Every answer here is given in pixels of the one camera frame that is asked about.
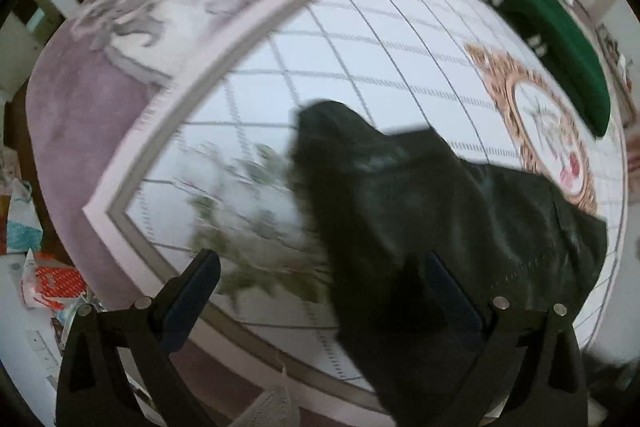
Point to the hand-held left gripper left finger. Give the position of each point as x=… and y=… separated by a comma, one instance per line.
x=192, y=292

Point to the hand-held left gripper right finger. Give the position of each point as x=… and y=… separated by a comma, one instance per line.
x=452, y=294

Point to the black leather jacket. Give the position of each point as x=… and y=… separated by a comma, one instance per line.
x=400, y=197

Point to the beige mesh cloth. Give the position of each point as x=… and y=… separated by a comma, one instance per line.
x=270, y=407

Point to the red and white plastic bag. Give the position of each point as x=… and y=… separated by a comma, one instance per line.
x=47, y=282

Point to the floral bed blanket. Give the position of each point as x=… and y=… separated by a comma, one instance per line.
x=90, y=107

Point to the patterned bed sheet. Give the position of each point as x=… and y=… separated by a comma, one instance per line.
x=350, y=47

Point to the folded green knit garment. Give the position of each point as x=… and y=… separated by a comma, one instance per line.
x=560, y=42

